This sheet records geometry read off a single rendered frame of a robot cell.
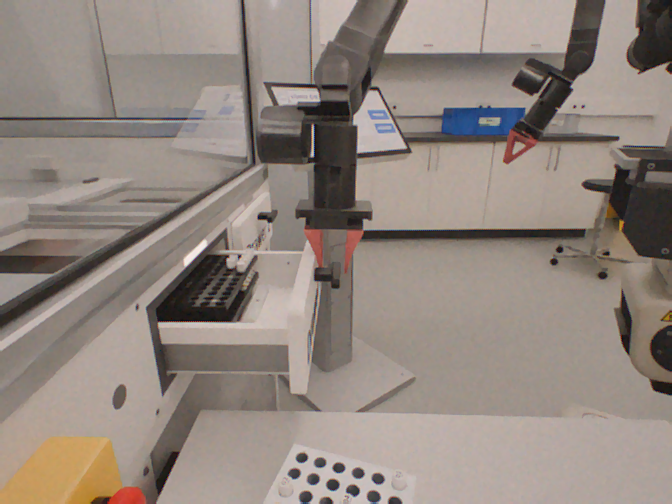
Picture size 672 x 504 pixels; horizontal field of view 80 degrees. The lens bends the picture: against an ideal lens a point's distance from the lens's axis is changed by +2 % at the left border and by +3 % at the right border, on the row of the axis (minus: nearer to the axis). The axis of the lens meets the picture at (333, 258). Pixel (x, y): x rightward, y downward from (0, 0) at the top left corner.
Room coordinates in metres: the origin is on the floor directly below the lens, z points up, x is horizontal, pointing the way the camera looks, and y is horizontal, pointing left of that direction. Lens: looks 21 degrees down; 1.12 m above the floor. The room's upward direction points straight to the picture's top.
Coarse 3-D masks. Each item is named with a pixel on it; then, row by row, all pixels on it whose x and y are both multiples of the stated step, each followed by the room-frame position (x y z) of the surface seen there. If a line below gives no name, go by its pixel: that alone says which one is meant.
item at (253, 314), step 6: (264, 288) 0.58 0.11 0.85; (258, 294) 0.56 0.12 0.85; (264, 294) 0.56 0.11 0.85; (258, 300) 0.53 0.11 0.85; (264, 300) 0.55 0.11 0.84; (252, 306) 0.52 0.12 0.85; (258, 306) 0.52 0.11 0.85; (252, 312) 0.50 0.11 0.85; (258, 312) 0.51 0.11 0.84; (246, 318) 0.48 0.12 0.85; (252, 318) 0.48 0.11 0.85; (258, 318) 0.50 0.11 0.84
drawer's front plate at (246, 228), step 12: (252, 204) 0.83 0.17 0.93; (264, 204) 0.89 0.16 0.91; (240, 216) 0.73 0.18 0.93; (252, 216) 0.77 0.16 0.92; (240, 228) 0.68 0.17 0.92; (252, 228) 0.76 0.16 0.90; (264, 228) 0.87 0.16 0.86; (240, 240) 0.68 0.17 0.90; (252, 240) 0.75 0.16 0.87; (264, 240) 0.87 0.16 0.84
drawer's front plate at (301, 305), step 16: (304, 256) 0.51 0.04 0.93; (304, 272) 0.45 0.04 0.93; (304, 288) 0.41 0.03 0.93; (320, 288) 0.62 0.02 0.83; (304, 304) 0.37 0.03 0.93; (288, 320) 0.36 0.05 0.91; (304, 320) 0.36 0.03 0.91; (288, 336) 0.36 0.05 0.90; (304, 336) 0.36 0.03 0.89; (288, 352) 0.36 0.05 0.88; (304, 352) 0.36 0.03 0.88; (304, 368) 0.36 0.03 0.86; (304, 384) 0.36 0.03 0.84
